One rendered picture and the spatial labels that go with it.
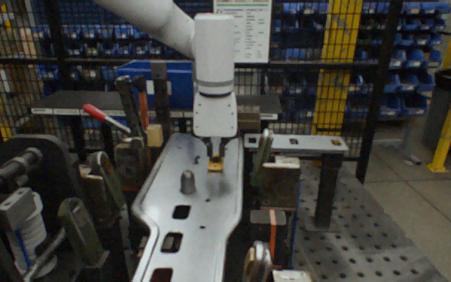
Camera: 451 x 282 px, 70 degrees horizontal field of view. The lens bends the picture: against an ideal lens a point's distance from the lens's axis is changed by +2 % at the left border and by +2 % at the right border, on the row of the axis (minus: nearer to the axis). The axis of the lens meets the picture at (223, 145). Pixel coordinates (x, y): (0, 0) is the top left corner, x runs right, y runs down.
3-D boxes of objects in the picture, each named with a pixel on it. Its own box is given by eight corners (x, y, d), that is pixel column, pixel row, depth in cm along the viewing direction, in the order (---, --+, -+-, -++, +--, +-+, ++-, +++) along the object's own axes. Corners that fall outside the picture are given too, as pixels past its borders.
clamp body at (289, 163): (296, 289, 83) (311, 171, 69) (250, 286, 84) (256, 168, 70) (291, 262, 92) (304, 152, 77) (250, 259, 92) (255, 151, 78)
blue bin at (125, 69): (203, 110, 111) (201, 71, 106) (119, 105, 116) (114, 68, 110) (212, 96, 126) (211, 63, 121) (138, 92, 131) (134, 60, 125)
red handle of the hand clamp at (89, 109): (142, 140, 78) (81, 105, 75) (138, 148, 79) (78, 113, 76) (147, 134, 82) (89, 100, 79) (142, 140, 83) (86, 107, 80)
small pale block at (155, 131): (168, 237, 101) (158, 129, 85) (157, 237, 101) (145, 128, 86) (171, 230, 104) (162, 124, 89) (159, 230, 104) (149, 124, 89)
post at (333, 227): (341, 233, 103) (356, 151, 91) (306, 231, 103) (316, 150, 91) (335, 220, 109) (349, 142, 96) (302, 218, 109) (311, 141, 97)
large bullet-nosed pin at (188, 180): (194, 200, 70) (193, 173, 67) (180, 199, 70) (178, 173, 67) (196, 192, 72) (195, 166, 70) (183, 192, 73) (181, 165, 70)
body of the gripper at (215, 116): (190, 91, 70) (192, 138, 75) (237, 92, 70) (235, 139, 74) (195, 83, 77) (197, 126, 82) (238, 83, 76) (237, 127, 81)
